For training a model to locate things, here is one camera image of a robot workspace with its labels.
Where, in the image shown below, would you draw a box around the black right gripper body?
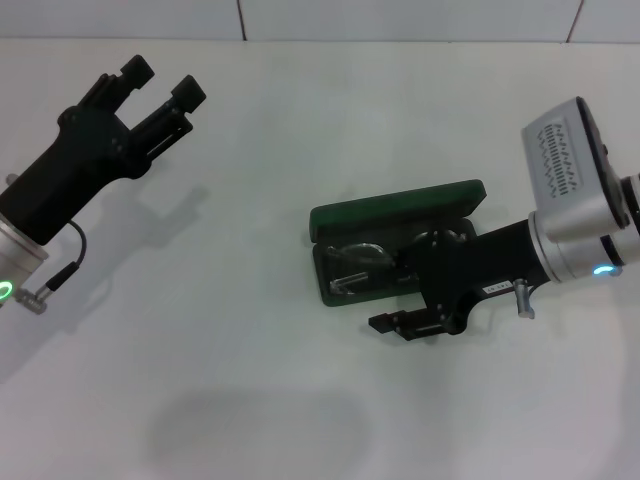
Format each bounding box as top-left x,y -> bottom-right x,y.
398,218 -> 550,336

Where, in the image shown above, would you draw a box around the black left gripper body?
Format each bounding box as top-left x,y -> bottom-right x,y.
0,104 -> 155,247

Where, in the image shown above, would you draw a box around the clear white glasses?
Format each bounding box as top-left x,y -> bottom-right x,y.
324,227 -> 466,297

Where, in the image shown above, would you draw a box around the green glasses case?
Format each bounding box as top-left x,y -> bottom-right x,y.
308,178 -> 488,308

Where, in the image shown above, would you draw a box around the silver right wrist connector plug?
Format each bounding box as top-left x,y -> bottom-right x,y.
513,278 -> 537,320

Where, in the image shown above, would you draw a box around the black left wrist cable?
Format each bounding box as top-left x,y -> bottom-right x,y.
44,219 -> 89,294

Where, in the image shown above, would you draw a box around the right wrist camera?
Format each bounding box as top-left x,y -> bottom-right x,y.
519,96 -> 631,241

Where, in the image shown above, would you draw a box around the silver left elbow cable connector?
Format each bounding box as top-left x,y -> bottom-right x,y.
12,284 -> 49,316

